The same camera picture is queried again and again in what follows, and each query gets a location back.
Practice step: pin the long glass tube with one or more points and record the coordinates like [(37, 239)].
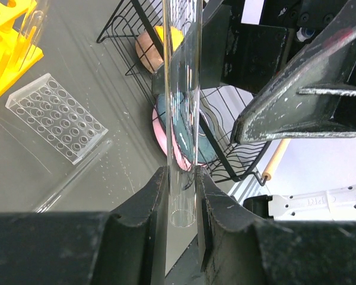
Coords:
[(73, 178), (182, 28), (32, 32)]

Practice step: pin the clear acrylic tube rack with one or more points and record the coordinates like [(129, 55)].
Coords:
[(50, 111)]

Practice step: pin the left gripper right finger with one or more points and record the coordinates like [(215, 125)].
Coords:
[(239, 247)]

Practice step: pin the blue ceramic plate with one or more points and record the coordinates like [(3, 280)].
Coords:
[(183, 135)]

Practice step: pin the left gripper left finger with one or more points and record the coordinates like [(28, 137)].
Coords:
[(124, 246)]

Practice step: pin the yellow test tube rack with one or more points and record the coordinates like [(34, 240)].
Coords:
[(13, 17)]

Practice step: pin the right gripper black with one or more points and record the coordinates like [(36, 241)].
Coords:
[(314, 96)]

